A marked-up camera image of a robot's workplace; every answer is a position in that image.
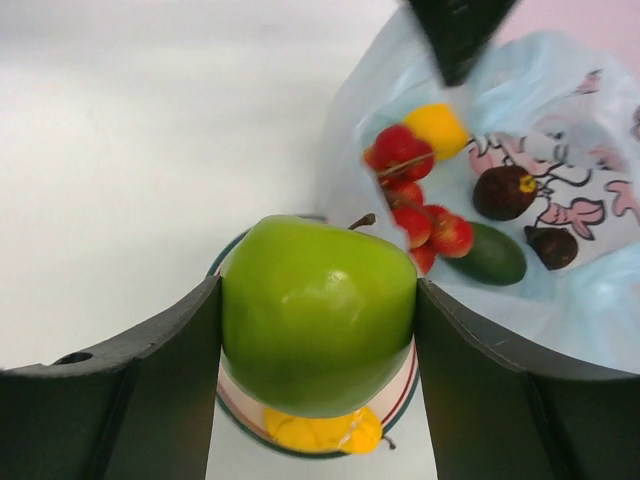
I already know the yellow fake lemon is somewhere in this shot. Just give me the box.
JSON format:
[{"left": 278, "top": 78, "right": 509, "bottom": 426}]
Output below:
[{"left": 403, "top": 103, "right": 470, "bottom": 162}]

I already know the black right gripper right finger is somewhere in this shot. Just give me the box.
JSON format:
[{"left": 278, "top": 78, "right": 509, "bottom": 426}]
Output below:
[{"left": 414, "top": 280, "right": 639, "bottom": 480}]

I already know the dark brown fake mangosteen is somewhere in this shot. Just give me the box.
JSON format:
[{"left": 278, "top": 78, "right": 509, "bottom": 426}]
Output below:
[{"left": 472, "top": 165, "right": 538, "bottom": 221}]

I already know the dark brown fake chestnut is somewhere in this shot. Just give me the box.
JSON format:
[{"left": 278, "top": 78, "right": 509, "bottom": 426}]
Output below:
[{"left": 524, "top": 226, "right": 579, "bottom": 271}]

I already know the round printed white plate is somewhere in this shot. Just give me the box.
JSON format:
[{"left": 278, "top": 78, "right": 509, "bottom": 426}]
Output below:
[{"left": 209, "top": 218, "right": 417, "bottom": 460}]

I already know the red fake cherry bunch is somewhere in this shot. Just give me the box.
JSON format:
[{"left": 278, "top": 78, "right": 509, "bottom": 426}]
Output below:
[{"left": 363, "top": 123, "right": 474, "bottom": 274}]

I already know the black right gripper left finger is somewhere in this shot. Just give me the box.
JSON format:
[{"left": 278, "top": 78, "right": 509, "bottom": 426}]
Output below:
[{"left": 1, "top": 276, "right": 222, "bottom": 479}]

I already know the green fake apple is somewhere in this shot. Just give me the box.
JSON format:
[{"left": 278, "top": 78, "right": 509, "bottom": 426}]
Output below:
[{"left": 221, "top": 215, "right": 417, "bottom": 418}]

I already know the light blue printed plastic bag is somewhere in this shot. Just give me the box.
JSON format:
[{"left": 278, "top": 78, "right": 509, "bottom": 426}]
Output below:
[{"left": 316, "top": 8, "right": 639, "bottom": 372}]

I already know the yellow fake fruit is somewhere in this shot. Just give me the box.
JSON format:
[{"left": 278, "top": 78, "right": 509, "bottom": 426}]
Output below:
[{"left": 263, "top": 407, "right": 397, "bottom": 454}]

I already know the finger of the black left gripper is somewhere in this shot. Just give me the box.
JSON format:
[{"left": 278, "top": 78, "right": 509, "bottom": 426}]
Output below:
[{"left": 408, "top": 0, "right": 517, "bottom": 86}]

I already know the green fake avocado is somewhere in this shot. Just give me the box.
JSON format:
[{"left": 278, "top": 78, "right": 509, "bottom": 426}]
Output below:
[{"left": 444, "top": 222, "right": 527, "bottom": 287}]

